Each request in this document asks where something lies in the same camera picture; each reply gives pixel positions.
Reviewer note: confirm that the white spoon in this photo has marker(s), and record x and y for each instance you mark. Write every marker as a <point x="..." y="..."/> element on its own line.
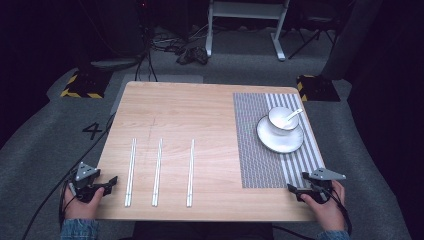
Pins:
<point x="294" y="115"/>

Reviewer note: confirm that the white metal stand frame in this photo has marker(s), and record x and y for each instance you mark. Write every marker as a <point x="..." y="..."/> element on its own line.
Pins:
<point x="245" y="10"/>

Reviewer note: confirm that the white round plate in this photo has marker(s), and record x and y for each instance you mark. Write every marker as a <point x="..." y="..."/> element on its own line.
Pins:
<point x="280" y="144"/>

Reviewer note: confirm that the white bowl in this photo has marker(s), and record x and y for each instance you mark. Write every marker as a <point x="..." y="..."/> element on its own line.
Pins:
<point x="279" y="119"/>

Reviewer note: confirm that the black yellow striped stand base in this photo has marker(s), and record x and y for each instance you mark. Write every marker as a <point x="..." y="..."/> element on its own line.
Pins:
<point x="318" y="88"/>
<point x="87" y="83"/>

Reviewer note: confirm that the grey curtain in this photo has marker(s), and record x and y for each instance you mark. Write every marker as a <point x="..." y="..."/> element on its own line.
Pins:
<point x="350" y="40"/>

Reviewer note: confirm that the grey striped woven placemat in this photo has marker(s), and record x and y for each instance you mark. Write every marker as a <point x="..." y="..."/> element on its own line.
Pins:
<point x="251" y="143"/>

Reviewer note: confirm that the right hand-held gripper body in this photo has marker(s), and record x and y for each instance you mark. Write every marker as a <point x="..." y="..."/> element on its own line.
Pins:
<point x="321" y="188"/>

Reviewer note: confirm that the person's right hand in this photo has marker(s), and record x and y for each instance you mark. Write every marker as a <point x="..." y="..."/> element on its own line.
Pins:
<point x="328" y="211"/>

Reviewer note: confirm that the person's left hand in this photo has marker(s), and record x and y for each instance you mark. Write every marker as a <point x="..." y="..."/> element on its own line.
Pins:
<point x="81" y="208"/>

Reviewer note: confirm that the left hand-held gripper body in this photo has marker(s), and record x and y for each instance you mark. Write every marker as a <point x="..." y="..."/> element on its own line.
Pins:
<point x="86" y="186"/>

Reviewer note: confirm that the black tripod stand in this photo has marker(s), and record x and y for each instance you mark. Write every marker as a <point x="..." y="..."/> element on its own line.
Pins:
<point x="315" y="36"/>

